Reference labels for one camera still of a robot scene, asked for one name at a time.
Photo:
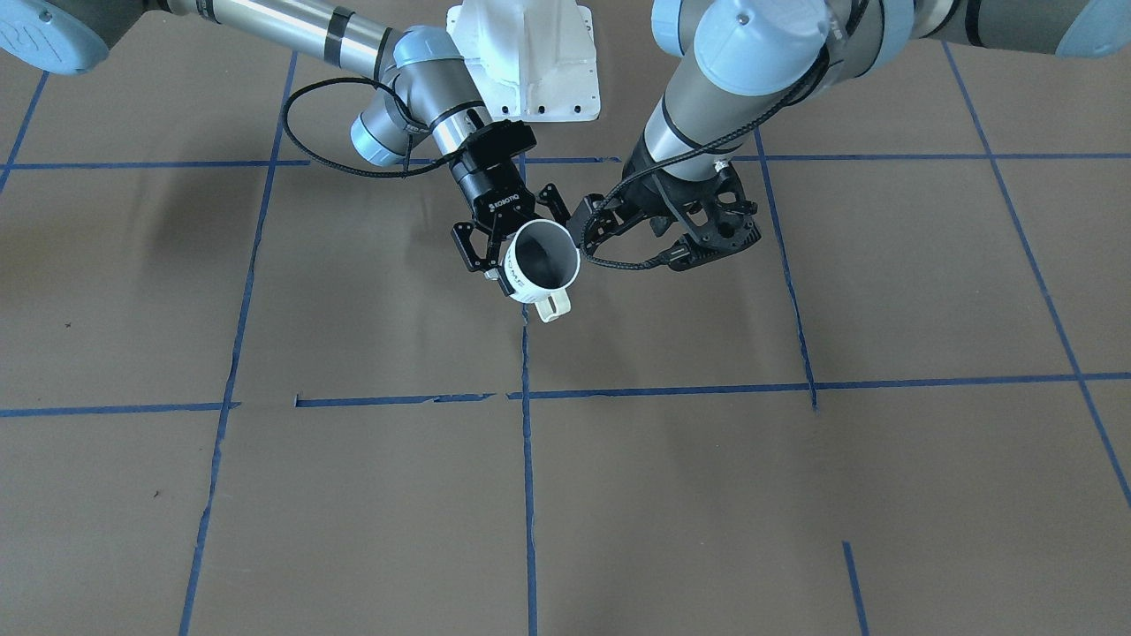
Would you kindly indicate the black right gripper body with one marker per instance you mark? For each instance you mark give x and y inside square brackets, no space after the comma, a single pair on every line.
[489,193]

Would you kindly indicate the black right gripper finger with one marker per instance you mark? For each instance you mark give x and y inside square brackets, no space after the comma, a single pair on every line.
[462,234]
[551,198]

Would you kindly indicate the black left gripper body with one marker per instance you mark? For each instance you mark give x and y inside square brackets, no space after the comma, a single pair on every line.
[642,202]

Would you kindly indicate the white mug with handle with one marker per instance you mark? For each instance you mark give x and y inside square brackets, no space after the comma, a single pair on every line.
[539,265]

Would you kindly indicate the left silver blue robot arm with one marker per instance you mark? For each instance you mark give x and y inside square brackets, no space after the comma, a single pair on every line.
[741,62]

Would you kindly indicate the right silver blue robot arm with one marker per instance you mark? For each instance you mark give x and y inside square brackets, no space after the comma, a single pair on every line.
[427,112]

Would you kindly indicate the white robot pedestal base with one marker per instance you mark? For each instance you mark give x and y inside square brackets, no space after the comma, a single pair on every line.
[534,61]

